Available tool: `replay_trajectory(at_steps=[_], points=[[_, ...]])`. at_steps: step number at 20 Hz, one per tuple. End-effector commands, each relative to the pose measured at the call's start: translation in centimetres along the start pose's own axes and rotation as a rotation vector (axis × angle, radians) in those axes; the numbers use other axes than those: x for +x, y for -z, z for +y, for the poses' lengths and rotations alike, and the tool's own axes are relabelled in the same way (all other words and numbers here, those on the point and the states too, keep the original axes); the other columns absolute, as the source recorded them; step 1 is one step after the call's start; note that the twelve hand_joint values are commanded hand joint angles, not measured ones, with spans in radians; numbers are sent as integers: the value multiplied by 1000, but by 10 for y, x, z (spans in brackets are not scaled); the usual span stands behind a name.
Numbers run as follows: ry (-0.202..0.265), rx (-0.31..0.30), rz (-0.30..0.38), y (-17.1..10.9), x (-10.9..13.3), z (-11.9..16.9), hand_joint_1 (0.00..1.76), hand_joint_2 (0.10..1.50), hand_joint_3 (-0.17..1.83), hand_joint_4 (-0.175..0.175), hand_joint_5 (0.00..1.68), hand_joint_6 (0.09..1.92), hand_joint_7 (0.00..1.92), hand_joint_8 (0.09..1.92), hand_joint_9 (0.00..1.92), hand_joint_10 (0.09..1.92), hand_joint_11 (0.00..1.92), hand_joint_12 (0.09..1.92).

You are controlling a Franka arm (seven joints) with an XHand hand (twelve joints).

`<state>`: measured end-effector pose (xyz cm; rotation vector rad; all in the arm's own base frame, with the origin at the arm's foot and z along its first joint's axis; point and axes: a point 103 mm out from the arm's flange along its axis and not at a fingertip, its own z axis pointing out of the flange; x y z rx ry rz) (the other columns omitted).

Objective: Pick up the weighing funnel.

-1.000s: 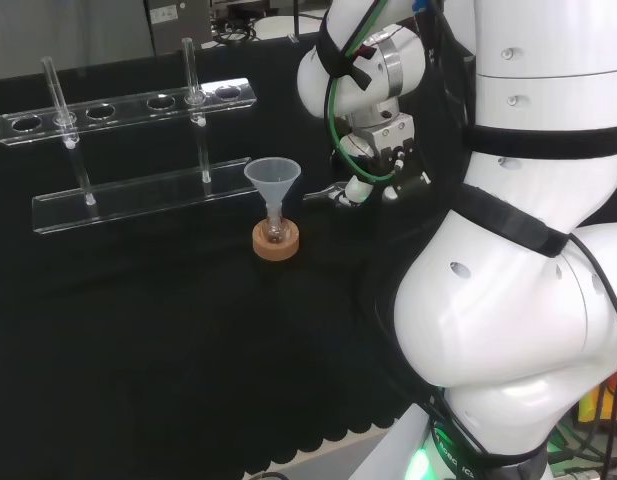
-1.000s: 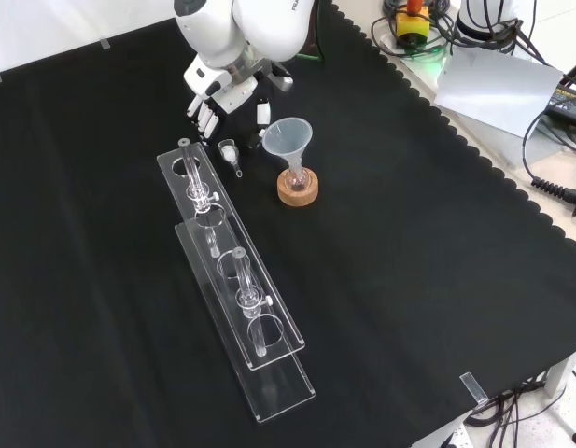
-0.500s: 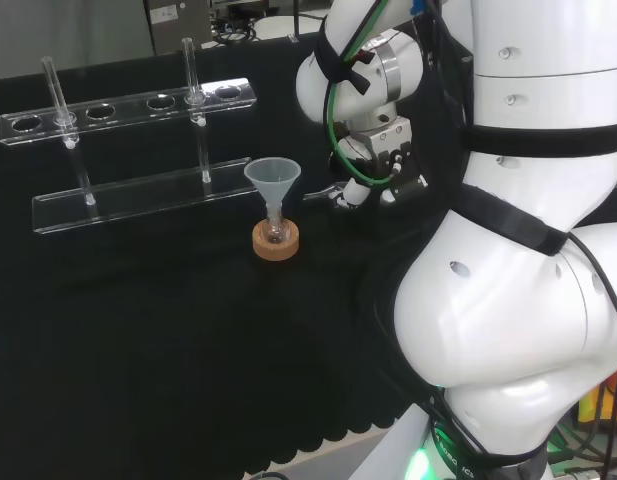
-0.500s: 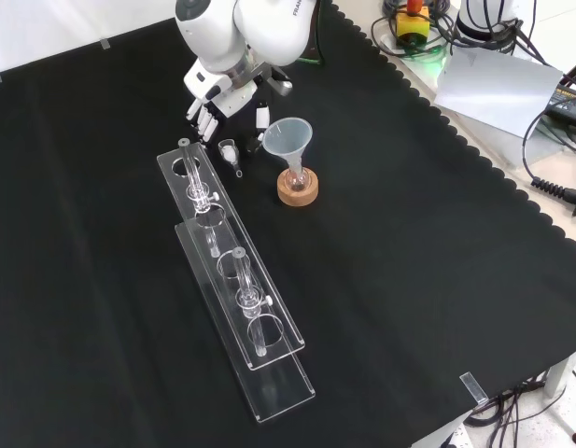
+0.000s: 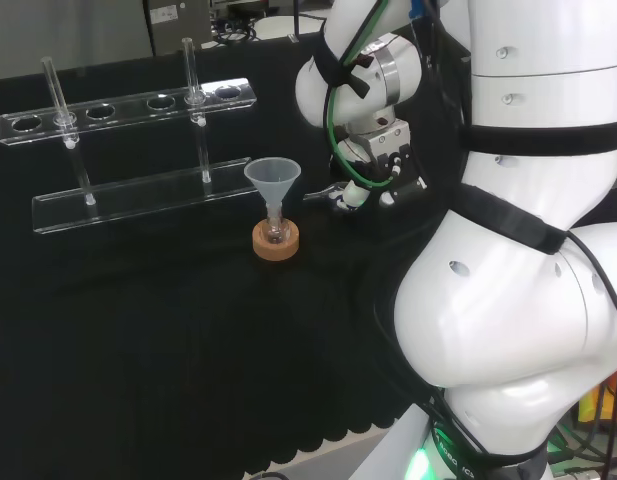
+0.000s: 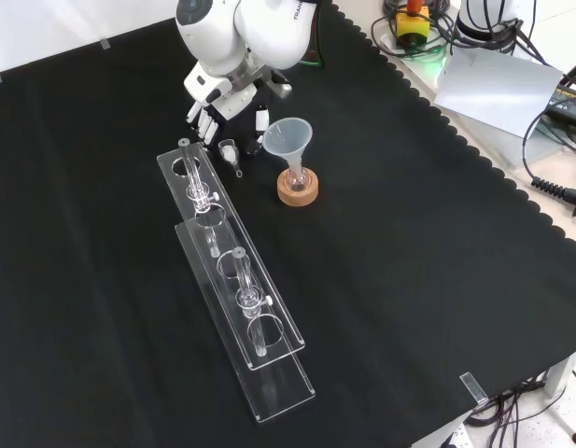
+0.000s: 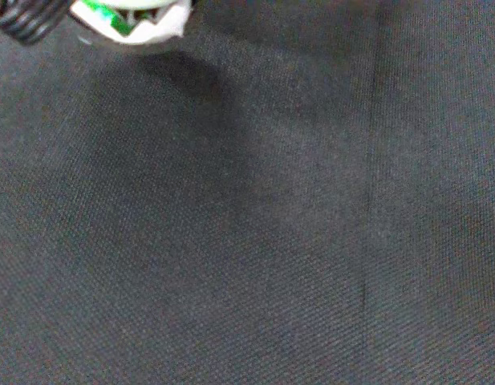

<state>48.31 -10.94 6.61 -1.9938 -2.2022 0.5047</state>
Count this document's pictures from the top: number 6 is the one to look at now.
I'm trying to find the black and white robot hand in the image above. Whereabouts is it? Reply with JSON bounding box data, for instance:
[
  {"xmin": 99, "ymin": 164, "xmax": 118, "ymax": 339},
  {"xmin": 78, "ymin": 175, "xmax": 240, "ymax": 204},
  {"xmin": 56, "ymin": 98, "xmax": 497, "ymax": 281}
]
[{"xmin": 183, "ymin": 62, "xmax": 273, "ymax": 156}]

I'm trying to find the clear glass weighing funnel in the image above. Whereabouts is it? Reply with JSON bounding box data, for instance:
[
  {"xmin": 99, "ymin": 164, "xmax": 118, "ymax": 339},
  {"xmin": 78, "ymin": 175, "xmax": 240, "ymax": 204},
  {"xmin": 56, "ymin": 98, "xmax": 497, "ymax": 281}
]
[{"xmin": 217, "ymin": 138, "xmax": 245, "ymax": 179}]

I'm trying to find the translucent plastic funnel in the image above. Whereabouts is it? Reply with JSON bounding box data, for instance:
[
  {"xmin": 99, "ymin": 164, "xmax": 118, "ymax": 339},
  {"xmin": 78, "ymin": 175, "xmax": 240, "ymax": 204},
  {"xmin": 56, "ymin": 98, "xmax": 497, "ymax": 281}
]
[{"xmin": 261, "ymin": 118, "xmax": 313, "ymax": 187}]

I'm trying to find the clear acrylic funnel stand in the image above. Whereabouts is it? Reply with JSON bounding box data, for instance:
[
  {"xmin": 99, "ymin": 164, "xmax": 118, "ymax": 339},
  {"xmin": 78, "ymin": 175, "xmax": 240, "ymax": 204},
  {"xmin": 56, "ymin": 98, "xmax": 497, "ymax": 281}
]
[{"xmin": 155, "ymin": 137, "xmax": 316, "ymax": 425}]

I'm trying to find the glass round-bottom flask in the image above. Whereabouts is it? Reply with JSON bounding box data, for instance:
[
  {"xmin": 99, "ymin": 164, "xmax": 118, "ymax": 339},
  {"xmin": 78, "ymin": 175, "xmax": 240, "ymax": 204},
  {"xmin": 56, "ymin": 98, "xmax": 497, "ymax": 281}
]
[{"xmin": 286, "ymin": 165, "xmax": 310, "ymax": 192}]

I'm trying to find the yellow stop button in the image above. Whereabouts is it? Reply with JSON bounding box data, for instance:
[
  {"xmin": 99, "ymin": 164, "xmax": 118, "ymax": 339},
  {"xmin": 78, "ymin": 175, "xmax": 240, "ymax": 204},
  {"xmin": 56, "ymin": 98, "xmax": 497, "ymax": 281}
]
[{"xmin": 393, "ymin": 0, "xmax": 431, "ymax": 50}]

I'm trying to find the black bench cloth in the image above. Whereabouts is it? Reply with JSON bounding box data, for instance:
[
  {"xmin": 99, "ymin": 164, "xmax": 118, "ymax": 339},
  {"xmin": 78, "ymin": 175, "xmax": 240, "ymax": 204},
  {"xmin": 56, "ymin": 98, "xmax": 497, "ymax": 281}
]
[{"xmin": 0, "ymin": 3, "xmax": 576, "ymax": 448}]

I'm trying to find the pale grey board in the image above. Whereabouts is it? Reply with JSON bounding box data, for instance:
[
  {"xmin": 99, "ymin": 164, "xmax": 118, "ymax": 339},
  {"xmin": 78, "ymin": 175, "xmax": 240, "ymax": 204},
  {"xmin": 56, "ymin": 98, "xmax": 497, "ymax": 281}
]
[{"xmin": 432, "ymin": 45, "xmax": 565, "ymax": 139}]

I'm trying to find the black power adapter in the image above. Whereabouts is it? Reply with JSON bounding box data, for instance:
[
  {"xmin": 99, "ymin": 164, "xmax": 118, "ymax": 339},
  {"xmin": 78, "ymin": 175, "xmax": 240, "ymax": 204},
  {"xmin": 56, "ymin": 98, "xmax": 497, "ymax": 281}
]
[{"xmin": 546, "ymin": 86, "xmax": 576, "ymax": 125}]

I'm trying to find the clear tape strip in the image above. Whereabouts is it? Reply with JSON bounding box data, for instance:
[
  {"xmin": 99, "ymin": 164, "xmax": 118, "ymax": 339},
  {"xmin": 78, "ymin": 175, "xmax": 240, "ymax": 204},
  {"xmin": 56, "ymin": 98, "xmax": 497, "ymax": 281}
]
[{"xmin": 458, "ymin": 371, "xmax": 490, "ymax": 405}]

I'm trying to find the white table leg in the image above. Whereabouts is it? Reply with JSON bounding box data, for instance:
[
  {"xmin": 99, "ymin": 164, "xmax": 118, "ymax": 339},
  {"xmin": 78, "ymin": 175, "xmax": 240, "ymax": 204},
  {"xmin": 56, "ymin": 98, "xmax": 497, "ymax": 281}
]
[{"xmin": 545, "ymin": 347, "xmax": 576, "ymax": 399}]

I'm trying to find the green cable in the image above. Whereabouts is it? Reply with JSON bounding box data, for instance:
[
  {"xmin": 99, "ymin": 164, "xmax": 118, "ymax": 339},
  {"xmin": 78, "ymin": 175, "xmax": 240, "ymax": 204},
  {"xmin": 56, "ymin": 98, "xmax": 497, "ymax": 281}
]
[{"xmin": 299, "ymin": 42, "xmax": 326, "ymax": 71}]

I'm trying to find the cork ring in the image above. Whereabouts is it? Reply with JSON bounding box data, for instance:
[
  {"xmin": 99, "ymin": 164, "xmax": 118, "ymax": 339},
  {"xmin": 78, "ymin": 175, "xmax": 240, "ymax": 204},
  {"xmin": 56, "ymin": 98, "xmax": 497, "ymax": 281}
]
[{"xmin": 276, "ymin": 168, "xmax": 320, "ymax": 207}]

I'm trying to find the black ribbed cable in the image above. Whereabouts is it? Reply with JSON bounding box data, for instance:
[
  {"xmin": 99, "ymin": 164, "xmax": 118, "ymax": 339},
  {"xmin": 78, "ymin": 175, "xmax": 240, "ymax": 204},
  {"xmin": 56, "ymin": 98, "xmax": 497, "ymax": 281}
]
[{"xmin": 522, "ymin": 113, "xmax": 576, "ymax": 210}]

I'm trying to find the black floor cable bundle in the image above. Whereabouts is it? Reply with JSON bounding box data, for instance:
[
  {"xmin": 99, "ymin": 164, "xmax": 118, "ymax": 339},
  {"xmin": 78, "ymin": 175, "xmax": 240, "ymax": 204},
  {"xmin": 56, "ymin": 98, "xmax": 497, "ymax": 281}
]
[{"xmin": 463, "ymin": 380, "xmax": 553, "ymax": 448}]

